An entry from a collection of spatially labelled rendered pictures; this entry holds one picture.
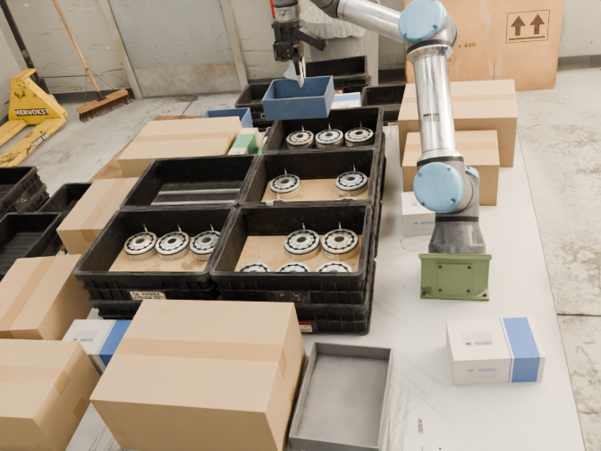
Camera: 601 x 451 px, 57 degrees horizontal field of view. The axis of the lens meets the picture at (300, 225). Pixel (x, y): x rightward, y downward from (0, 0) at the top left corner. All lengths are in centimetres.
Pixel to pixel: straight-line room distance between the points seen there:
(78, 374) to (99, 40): 397
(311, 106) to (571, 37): 308
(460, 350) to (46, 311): 109
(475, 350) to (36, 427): 102
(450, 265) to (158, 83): 393
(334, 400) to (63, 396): 65
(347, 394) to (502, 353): 37
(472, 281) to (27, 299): 124
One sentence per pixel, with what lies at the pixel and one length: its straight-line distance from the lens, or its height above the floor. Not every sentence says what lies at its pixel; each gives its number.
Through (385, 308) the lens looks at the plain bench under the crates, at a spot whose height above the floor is 70.
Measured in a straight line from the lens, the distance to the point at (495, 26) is 422.
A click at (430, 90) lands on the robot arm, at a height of 123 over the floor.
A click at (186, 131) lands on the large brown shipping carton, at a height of 90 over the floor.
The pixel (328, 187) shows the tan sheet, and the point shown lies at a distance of 182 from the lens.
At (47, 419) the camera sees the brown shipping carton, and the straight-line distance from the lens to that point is 147.
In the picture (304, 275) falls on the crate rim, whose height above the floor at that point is 93.
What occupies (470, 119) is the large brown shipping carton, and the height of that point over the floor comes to 89.
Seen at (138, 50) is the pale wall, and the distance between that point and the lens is 502.
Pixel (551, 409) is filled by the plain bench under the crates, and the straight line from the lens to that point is 140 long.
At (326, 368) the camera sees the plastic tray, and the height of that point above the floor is 70.
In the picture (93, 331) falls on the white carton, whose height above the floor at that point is 79.
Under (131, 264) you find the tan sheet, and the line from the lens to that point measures 173.
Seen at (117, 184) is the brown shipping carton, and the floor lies 86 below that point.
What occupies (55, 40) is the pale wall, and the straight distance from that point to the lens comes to 543.
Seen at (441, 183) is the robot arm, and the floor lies 107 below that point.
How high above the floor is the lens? 184
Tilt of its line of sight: 37 degrees down
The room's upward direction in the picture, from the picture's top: 11 degrees counter-clockwise
